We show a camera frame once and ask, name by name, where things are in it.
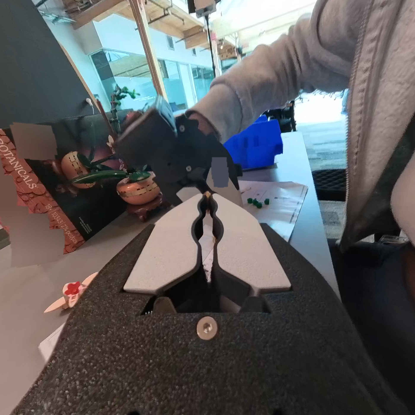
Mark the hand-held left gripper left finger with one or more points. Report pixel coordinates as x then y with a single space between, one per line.
168 253

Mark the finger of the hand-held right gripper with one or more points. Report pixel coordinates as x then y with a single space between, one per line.
232 194
186 195

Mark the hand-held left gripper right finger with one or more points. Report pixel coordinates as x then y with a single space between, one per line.
253 256

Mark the person's right forearm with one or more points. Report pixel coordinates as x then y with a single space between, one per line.
259 87

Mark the person's right hand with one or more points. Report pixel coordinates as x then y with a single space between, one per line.
205 125

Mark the blue plastic bin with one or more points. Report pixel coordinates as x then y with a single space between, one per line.
256 152

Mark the toy brick orchid plant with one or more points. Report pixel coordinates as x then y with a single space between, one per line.
137 191

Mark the dark toy set box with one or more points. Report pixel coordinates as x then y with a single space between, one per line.
87 207

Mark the pink toy brick flower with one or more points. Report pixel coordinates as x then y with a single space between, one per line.
73 288

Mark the black tripod pole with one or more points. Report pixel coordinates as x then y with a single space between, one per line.
211 48

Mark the person's dark trousers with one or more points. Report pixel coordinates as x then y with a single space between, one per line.
373 308

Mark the black panel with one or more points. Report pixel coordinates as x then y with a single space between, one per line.
42 64

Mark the white paper sheet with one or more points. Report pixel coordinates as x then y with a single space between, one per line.
50 340

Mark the person's grey hoodie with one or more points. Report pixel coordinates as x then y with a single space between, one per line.
376 113

